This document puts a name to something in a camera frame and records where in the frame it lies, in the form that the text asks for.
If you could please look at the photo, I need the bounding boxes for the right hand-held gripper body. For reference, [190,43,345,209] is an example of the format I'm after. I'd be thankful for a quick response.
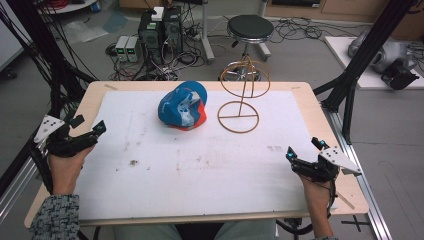
[290,145,363,183]

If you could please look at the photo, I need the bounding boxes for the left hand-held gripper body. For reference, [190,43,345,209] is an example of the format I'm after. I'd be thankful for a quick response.
[33,114,98,158]

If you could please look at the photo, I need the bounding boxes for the person's left hand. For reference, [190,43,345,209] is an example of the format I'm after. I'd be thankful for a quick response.
[48,144,96,196]

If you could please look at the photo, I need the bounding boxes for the person's right hand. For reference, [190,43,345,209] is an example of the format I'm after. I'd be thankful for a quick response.
[299,174,335,218]

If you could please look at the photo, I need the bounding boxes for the wooden table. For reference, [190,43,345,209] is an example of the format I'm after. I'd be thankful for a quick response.
[23,80,371,228]

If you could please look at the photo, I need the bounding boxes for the grey power supply unit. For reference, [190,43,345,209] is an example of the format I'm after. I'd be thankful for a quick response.
[125,35,142,63]
[114,35,130,63]

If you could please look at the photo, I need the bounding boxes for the blue and orange cap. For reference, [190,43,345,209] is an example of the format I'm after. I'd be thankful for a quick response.
[157,80,209,132]

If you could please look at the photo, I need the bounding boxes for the clear plastic sheet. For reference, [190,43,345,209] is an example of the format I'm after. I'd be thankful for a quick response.
[62,19,110,45]

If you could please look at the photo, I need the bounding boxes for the white table mat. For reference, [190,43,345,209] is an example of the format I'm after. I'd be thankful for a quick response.
[73,89,338,222]

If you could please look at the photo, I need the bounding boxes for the white floor board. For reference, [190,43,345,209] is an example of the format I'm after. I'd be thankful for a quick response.
[323,35,424,91]

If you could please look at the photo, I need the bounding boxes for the black device on board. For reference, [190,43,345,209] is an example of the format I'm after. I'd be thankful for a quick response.
[380,63,421,91]

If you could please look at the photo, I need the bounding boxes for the black computer tower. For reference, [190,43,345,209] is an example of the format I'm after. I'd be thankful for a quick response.
[137,9,165,65]
[162,5,184,56]

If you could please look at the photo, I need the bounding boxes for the grey robot shell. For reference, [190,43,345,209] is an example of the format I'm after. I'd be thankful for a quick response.
[347,30,418,75]

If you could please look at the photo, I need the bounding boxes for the small white box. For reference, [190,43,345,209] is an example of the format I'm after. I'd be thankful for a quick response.
[150,6,165,22]

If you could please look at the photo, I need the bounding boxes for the black round stool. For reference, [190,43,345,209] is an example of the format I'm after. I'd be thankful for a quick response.
[222,13,276,83]

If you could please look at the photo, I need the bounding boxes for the grey metal stand leg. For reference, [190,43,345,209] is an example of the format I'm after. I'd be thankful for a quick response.
[198,0,216,66]

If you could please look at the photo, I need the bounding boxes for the aluminium rail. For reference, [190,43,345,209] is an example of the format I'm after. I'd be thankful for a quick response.
[0,155,38,216]
[321,105,394,240]

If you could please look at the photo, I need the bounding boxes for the gold wire hat stand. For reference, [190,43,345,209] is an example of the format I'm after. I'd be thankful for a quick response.
[216,54,272,135]

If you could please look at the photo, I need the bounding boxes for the black metal frame post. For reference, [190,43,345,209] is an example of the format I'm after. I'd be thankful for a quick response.
[0,0,98,198]
[312,0,424,145]

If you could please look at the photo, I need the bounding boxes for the tangle of floor cables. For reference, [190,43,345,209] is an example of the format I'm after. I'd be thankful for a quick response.
[104,3,209,82]

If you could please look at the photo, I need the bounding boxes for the black floor cables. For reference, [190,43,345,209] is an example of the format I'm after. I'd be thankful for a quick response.
[266,15,371,45]

